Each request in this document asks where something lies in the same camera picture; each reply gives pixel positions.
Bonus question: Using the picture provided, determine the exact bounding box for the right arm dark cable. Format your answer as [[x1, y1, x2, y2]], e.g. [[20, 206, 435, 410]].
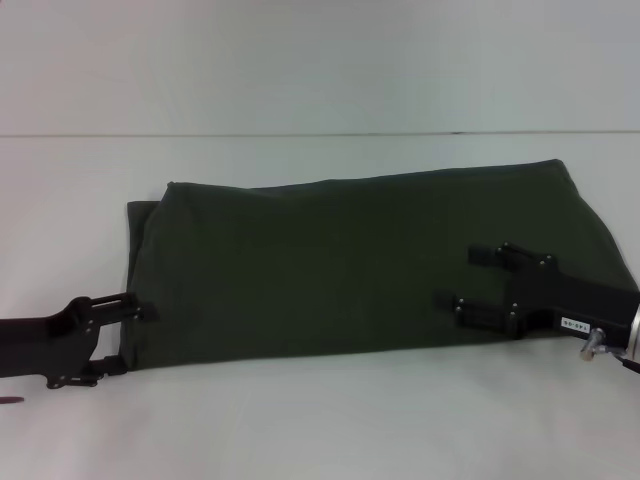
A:
[[599, 343, 640, 374]]

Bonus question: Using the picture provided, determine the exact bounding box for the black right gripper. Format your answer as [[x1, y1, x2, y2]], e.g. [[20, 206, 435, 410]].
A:
[[433, 241, 640, 347]]

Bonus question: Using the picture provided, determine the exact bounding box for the dark green t-shirt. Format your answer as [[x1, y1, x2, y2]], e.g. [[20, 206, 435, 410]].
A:
[[124, 158, 640, 354]]

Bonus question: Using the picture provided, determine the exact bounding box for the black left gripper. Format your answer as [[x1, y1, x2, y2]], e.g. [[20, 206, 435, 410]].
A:
[[0, 292, 161, 391]]

